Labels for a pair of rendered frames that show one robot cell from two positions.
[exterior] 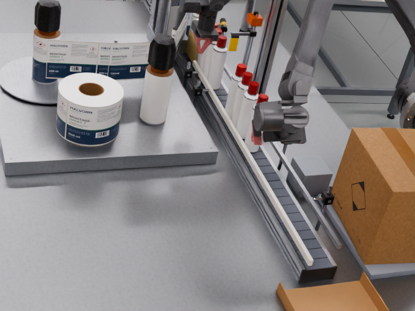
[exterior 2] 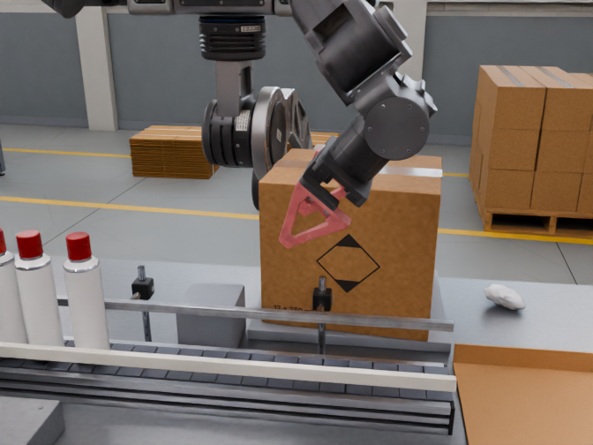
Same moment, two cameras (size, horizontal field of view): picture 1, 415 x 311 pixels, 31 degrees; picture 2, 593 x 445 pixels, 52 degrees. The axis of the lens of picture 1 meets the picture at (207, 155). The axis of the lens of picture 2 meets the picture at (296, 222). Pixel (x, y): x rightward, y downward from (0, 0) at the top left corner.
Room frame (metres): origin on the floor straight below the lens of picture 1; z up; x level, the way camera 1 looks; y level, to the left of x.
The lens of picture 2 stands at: (1.32, 0.39, 1.42)
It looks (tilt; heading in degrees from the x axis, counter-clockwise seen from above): 21 degrees down; 302
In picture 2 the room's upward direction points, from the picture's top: straight up
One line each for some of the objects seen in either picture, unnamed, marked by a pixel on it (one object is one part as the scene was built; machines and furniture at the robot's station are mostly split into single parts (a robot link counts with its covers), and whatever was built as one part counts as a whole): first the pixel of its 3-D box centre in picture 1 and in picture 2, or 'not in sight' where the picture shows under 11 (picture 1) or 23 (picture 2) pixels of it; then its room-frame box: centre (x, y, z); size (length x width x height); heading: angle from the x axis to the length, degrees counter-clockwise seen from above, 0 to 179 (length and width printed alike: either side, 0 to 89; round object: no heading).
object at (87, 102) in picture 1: (89, 108); not in sight; (1.96, 0.39, 0.95); 0.20 x 0.20 x 0.14
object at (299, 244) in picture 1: (242, 146); (90, 356); (2.00, -0.10, 0.90); 1.07 x 0.01 x 0.02; 25
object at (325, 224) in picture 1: (266, 132); (107, 303); (2.04, -0.17, 0.95); 1.07 x 0.01 x 0.01; 25
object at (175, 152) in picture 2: not in sight; (178, 151); (4.83, -3.30, 0.16); 0.64 x 0.53 x 0.31; 25
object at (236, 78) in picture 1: (236, 92); not in sight; (2.20, -0.05, 0.98); 0.05 x 0.05 x 0.20
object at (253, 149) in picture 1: (257, 123); (86, 297); (2.04, -0.13, 0.98); 0.05 x 0.05 x 0.20
